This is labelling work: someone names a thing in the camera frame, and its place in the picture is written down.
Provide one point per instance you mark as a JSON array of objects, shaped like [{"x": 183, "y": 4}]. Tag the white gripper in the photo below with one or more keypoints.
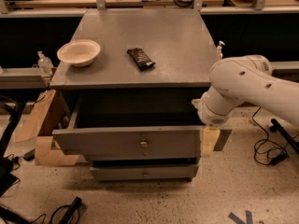
[{"x": 209, "y": 114}]

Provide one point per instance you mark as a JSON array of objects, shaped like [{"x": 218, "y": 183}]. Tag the grey top drawer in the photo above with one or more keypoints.
[{"x": 134, "y": 123}]

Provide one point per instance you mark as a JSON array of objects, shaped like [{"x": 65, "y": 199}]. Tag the grey drawer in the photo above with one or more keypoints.
[
  {"x": 119, "y": 173},
  {"x": 134, "y": 123},
  {"x": 139, "y": 158}
]

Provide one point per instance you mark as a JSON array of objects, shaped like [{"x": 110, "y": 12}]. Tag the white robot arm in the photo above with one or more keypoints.
[{"x": 247, "y": 79}]

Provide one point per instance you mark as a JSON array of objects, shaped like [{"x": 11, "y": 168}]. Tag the grey bottom drawer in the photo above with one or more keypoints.
[{"x": 119, "y": 173}]

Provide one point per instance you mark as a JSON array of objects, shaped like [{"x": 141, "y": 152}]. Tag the grey drawer cabinet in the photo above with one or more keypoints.
[{"x": 176, "y": 39}]

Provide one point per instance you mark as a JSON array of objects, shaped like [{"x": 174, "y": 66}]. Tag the grey middle drawer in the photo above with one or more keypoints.
[{"x": 139, "y": 158}]

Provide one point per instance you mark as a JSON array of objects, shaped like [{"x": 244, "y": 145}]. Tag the white pump bottle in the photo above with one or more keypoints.
[{"x": 219, "y": 49}]

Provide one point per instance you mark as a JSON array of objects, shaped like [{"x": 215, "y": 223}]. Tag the black bar right floor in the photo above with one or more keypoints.
[{"x": 276, "y": 127}]

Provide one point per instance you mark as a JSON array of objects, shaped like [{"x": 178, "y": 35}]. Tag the black snack bar wrapper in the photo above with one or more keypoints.
[{"x": 141, "y": 59}]

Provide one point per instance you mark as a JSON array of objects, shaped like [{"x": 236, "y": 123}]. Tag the white paper bowl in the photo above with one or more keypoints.
[{"x": 79, "y": 53}]

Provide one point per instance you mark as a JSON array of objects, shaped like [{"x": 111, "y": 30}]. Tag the black stand bottom left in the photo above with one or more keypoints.
[{"x": 67, "y": 214}]

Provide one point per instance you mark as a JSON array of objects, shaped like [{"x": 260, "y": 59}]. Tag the cardboard box left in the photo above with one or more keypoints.
[{"x": 46, "y": 116}]

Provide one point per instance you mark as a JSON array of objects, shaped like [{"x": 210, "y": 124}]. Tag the clear bottle left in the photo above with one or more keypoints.
[{"x": 44, "y": 63}]

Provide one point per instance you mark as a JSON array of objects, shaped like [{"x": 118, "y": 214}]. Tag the black chair left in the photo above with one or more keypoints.
[{"x": 6, "y": 165}]

